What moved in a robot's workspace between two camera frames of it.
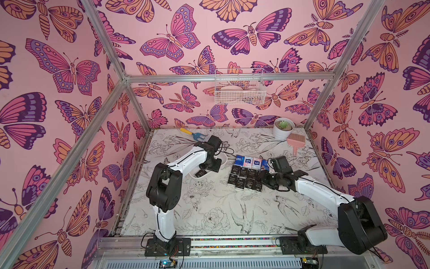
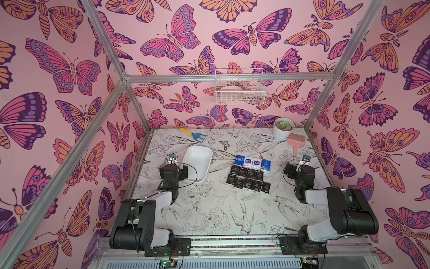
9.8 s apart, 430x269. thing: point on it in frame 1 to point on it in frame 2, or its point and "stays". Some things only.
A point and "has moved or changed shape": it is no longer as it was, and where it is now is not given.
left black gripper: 215,168 to 182,173
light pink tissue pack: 257,163 stays
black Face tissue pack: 252,173 stays
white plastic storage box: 220,155 has moved or changed shape
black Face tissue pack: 262,175 stays
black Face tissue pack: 258,183 stays
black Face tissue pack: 249,183 stays
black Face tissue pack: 200,173 to 266,187
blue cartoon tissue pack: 264,165 stays
